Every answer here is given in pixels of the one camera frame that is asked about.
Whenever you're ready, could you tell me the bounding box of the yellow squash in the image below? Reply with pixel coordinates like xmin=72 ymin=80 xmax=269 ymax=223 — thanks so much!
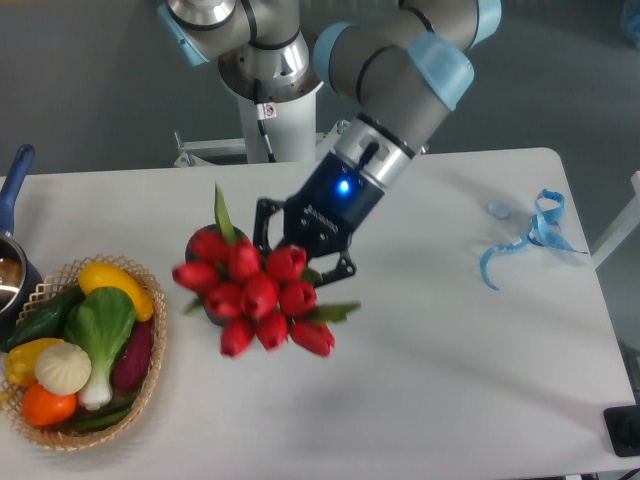
xmin=78 ymin=261 xmax=155 ymax=322

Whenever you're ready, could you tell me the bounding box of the blue ribbon strip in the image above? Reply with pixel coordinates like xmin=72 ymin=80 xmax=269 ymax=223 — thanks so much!
xmin=479 ymin=188 xmax=587 ymax=291

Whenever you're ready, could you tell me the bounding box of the purple sweet potato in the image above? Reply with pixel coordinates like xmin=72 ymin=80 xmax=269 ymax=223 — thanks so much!
xmin=112 ymin=323 xmax=153 ymax=391

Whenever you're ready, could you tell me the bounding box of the blue handled saucepan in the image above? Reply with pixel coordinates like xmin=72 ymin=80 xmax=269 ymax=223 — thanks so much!
xmin=1 ymin=144 xmax=42 ymax=340

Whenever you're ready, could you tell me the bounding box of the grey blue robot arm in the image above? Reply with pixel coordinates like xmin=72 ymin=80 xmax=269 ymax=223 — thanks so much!
xmin=158 ymin=1 xmax=502 ymax=286

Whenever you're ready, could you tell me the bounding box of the red tulip bouquet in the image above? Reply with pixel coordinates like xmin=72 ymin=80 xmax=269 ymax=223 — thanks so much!
xmin=172 ymin=188 xmax=361 ymax=358

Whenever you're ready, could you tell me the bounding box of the green bok choy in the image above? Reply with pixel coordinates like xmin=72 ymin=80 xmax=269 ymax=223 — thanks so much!
xmin=64 ymin=287 xmax=136 ymax=411

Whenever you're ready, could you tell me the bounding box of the green cucumber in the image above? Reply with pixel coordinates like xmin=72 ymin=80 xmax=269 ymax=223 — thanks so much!
xmin=1 ymin=285 xmax=85 ymax=353

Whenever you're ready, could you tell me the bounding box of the yellow bell pepper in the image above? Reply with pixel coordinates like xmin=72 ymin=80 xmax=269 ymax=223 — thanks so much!
xmin=4 ymin=338 xmax=63 ymax=388

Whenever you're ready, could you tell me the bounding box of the dark green vegetable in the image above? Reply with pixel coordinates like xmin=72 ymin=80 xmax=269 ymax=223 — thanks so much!
xmin=71 ymin=399 xmax=134 ymax=434

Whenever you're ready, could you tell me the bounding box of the small pale blue cap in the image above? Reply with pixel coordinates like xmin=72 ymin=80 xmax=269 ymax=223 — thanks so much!
xmin=485 ymin=200 xmax=513 ymax=220

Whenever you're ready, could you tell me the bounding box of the black ribbed vase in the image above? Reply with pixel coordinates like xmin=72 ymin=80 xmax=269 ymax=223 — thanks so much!
xmin=184 ymin=224 xmax=251 ymax=329

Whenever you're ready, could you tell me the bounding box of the black device at edge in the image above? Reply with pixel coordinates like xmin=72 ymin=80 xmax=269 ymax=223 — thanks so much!
xmin=603 ymin=405 xmax=639 ymax=458

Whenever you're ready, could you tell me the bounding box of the white steamed bun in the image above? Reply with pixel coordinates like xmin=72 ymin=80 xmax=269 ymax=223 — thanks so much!
xmin=34 ymin=342 xmax=92 ymax=396

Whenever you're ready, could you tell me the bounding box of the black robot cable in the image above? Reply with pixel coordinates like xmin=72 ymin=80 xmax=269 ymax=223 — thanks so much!
xmin=252 ymin=78 xmax=278 ymax=164

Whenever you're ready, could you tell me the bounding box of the white frame at right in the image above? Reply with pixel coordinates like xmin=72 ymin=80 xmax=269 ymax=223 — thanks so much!
xmin=591 ymin=171 xmax=639 ymax=269

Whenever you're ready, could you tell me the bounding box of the woven bamboo basket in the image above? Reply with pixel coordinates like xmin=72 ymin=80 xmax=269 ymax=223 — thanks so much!
xmin=1 ymin=254 xmax=167 ymax=451

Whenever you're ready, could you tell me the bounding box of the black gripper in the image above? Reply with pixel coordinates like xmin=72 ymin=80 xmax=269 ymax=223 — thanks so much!
xmin=253 ymin=153 xmax=384 ymax=286

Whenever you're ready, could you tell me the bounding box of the orange fruit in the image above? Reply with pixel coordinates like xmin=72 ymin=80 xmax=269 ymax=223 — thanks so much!
xmin=21 ymin=383 xmax=78 ymax=427

